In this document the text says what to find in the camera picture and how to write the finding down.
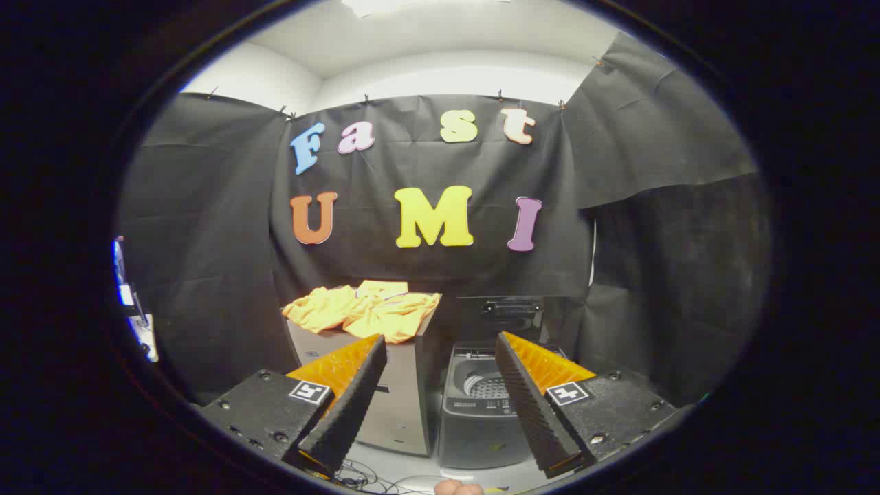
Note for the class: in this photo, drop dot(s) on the white device with blue light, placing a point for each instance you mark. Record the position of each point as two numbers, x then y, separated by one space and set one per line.
144 337

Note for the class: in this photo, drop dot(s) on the black backdrop cloth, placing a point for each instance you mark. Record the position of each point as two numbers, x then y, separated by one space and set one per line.
385 172

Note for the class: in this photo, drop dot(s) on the orange polo shirt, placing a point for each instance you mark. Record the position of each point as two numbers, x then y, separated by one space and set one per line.
385 313

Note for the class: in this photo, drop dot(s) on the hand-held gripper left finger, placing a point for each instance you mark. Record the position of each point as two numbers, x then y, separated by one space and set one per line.
350 412

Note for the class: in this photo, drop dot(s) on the grey cabinet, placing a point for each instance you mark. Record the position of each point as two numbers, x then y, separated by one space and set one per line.
405 412

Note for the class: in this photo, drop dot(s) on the grey washing machine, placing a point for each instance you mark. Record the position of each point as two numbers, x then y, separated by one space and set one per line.
474 426

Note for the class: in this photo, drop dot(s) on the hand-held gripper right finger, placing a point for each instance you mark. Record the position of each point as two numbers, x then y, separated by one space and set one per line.
529 412

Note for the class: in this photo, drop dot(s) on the dark washing machine lid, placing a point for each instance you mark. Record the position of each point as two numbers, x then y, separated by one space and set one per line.
512 309

